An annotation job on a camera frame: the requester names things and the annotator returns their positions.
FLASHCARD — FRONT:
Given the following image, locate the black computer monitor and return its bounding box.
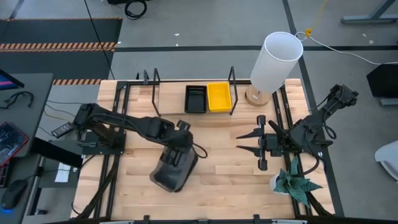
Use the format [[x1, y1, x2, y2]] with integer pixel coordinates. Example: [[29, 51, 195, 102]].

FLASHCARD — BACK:
[[0, 68, 25, 91]]

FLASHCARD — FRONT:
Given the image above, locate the black hazard-striped floor mat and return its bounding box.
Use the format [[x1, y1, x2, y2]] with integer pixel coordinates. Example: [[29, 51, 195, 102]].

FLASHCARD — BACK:
[[0, 17, 124, 86]]

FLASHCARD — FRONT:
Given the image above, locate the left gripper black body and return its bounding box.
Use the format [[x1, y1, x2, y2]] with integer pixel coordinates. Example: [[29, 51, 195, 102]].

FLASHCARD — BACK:
[[160, 133, 196, 160]]

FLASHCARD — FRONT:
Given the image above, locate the gray desk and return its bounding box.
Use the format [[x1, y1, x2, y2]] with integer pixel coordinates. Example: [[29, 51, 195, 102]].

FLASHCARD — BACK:
[[0, 73, 54, 224]]

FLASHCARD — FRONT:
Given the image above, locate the black power adapter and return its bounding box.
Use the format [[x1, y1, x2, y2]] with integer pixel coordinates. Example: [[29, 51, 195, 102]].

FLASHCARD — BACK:
[[50, 121, 75, 139]]

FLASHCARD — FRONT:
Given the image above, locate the black computer mouse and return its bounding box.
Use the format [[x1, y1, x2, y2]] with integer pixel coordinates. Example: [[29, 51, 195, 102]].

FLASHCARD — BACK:
[[0, 179, 28, 211]]

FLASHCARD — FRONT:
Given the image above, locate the gray metal table foot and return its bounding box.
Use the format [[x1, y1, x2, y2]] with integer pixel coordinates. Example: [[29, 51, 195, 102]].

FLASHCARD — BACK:
[[340, 0, 398, 26]]

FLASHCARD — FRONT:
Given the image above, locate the translucent gray plastic bin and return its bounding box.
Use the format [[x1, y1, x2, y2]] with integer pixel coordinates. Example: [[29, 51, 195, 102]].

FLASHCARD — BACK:
[[148, 145, 200, 194]]

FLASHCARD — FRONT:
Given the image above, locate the black floor box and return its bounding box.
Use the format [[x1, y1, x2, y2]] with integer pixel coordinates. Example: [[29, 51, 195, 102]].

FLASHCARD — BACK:
[[366, 63, 398, 99]]

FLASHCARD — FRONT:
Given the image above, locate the black box beside desk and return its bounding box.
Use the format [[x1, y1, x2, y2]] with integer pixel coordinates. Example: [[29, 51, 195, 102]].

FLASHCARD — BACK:
[[30, 136, 84, 169]]

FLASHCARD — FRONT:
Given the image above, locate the green plant in white pot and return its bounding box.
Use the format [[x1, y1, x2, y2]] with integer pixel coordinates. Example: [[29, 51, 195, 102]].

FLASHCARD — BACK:
[[269, 156, 324, 208]]

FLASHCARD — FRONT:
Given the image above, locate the white shade lamp wooden base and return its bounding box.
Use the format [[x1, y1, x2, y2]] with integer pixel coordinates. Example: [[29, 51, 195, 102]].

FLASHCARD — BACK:
[[244, 31, 304, 108]]

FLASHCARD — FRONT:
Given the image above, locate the black slotted plastic basket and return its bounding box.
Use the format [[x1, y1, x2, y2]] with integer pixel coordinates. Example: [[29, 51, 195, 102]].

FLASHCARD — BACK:
[[184, 85, 208, 114]]

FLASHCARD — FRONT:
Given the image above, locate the yellow plastic basket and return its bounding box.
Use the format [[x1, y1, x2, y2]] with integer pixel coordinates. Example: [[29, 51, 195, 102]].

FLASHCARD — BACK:
[[206, 81, 233, 113]]

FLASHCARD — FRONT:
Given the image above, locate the white chair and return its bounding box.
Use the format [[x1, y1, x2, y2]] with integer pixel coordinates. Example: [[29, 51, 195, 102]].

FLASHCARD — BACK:
[[374, 139, 398, 182]]

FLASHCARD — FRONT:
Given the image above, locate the white paper sheet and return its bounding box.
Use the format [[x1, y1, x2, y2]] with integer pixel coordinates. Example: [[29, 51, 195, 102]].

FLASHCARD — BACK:
[[53, 162, 72, 184]]

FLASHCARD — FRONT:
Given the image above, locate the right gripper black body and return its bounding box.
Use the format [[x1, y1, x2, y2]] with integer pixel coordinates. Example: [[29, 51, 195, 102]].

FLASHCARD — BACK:
[[257, 114, 292, 172]]

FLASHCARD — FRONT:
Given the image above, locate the tablet with red case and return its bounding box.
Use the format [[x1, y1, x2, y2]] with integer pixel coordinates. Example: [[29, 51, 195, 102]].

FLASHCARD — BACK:
[[0, 121, 30, 167]]

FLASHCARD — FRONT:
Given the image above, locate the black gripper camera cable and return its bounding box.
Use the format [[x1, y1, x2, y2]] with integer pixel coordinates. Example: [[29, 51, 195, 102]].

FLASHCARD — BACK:
[[191, 142, 209, 160], [298, 123, 338, 177]]

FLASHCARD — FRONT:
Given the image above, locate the black aluminium table frame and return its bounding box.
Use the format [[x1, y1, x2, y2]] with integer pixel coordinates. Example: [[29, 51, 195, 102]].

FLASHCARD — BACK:
[[70, 79, 346, 224]]

